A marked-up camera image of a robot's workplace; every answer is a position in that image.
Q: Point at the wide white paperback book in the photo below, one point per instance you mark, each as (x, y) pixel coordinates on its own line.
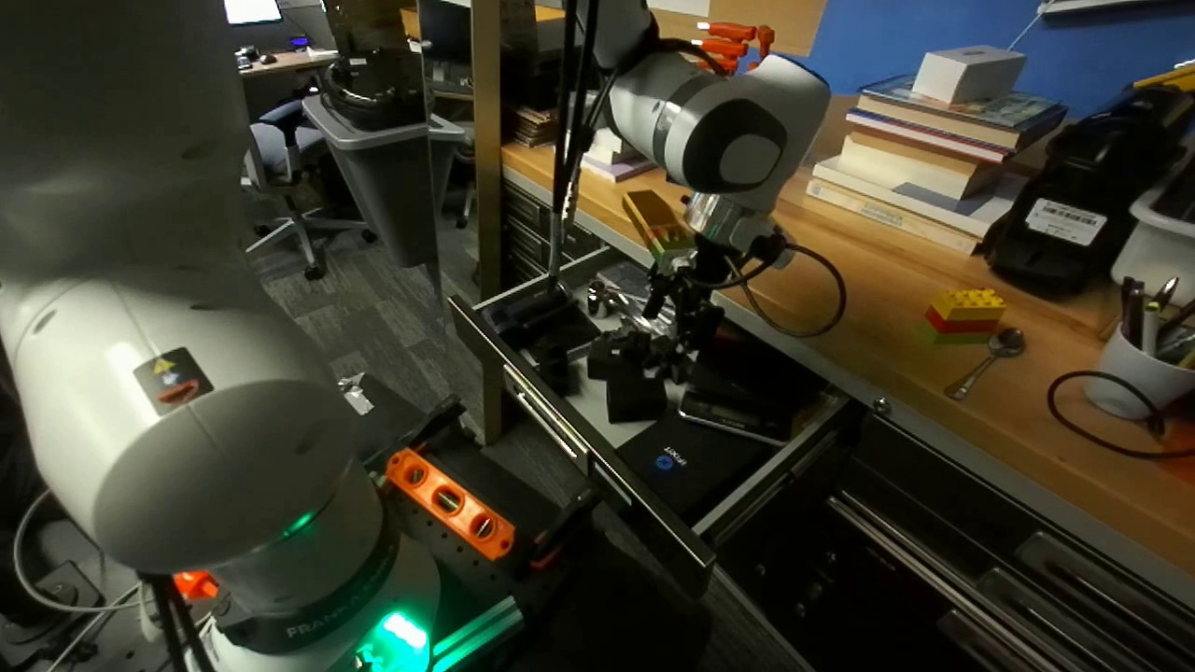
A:
(889, 208)

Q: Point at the white plastic bin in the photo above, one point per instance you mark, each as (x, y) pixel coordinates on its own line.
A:
(1163, 231)

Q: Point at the black label maker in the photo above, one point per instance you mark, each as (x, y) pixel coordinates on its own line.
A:
(1069, 172)

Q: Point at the white paper tag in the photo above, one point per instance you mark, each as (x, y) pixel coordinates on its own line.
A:
(356, 392)

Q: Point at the grey waste bin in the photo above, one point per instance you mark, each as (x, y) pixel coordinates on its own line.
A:
(376, 168)

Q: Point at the metal spoon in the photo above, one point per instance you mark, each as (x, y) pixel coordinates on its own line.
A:
(983, 365)

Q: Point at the thin red edged book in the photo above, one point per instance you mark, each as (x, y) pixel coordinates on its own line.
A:
(934, 136)

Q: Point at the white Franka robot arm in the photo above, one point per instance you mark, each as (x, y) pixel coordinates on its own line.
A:
(163, 411)

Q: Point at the grey metal tool drawer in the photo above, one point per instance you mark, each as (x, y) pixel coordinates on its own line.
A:
(597, 415)

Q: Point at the yellow red green Lego stack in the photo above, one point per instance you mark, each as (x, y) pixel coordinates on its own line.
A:
(960, 316)

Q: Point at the dark cover book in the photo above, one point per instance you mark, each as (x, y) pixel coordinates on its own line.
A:
(971, 109)

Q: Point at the orange spirit level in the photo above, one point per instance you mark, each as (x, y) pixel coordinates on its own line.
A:
(448, 501)

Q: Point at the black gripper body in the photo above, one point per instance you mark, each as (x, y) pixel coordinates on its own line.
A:
(697, 277)

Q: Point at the small white box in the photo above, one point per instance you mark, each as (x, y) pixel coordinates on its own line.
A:
(963, 77)

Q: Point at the black closed drawer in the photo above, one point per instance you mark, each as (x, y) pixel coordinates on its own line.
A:
(529, 248)
(529, 211)

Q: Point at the thick cream paged book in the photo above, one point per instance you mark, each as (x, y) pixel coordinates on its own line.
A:
(915, 168)

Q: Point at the silver pliers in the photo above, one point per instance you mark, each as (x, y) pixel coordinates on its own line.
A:
(617, 301)

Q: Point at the red orange button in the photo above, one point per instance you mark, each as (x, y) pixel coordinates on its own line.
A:
(194, 583)

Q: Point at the black block with square recess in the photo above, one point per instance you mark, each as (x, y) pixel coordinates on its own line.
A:
(602, 361)

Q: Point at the black iFixit tool case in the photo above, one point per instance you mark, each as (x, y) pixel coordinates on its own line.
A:
(678, 469)

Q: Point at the lavender flat folder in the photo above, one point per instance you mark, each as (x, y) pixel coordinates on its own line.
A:
(617, 165)

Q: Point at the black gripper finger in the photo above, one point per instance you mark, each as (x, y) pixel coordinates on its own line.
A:
(658, 319)
(714, 329)

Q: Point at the silver metal tool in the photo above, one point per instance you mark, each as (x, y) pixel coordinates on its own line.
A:
(1168, 301)

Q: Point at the black electronics box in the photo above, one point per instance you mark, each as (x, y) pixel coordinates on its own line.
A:
(529, 56)

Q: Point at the white cup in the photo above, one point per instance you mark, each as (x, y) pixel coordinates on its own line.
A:
(1134, 375)

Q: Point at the office chair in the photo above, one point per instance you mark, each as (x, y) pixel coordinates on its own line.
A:
(282, 188)

